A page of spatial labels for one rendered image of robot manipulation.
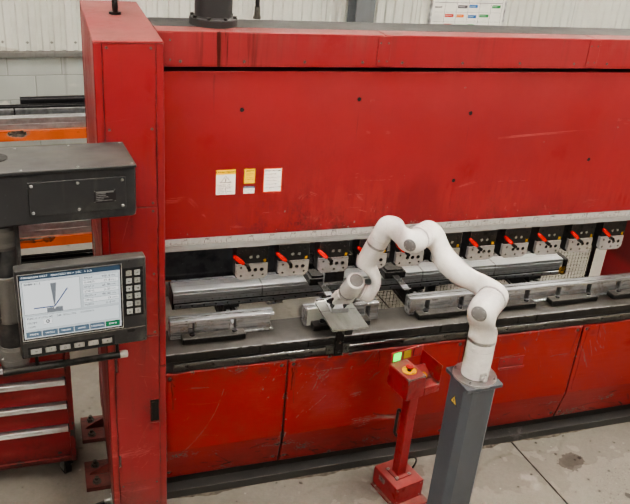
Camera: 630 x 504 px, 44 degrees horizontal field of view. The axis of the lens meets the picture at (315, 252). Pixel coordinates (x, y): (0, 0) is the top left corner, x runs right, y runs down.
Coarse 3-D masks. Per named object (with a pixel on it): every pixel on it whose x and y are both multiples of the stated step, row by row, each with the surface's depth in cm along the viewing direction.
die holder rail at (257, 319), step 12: (216, 312) 370; (228, 312) 371; (240, 312) 373; (252, 312) 373; (264, 312) 374; (168, 324) 364; (180, 324) 361; (192, 324) 370; (204, 324) 365; (216, 324) 367; (228, 324) 370; (240, 324) 372; (252, 324) 374; (264, 324) 376; (180, 336) 364
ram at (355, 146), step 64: (192, 128) 320; (256, 128) 329; (320, 128) 338; (384, 128) 348; (448, 128) 358; (512, 128) 369; (576, 128) 380; (192, 192) 332; (256, 192) 342; (320, 192) 352; (384, 192) 362; (448, 192) 374; (512, 192) 386; (576, 192) 398
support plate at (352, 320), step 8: (320, 304) 379; (352, 304) 382; (320, 312) 374; (328, 312) 373; (344, 312) 374; (352, 312) 375; (328, 320) 366; (336, 320) 367; (344, 320) 367; (352, 320) 368; (360, 320) 369; (336, 328) 360; (344, 328) 361; (352, 328) 362; (360, 328) 363
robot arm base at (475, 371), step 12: (468, 348) 326; (480, 348) 322; (492, 348) 323; (468, 360) 327; (480, 360) 324; (456, 372) 334; (468, 372) 329; (480, 372) 327; (492, 372) 336; (468, 384) 327; (480, 384) 327; (492, 384) 328
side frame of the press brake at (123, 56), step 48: (96, 0) 346; (96, 48) 274; (144, 48) 280; (96, 96) 282; (144, 96) 287; (144, 144) 295; (144, 192) 304; (96, 240) 351; (144, 240) 313; (144, 384) 343; (144, 432) 355; (144, 480) 368
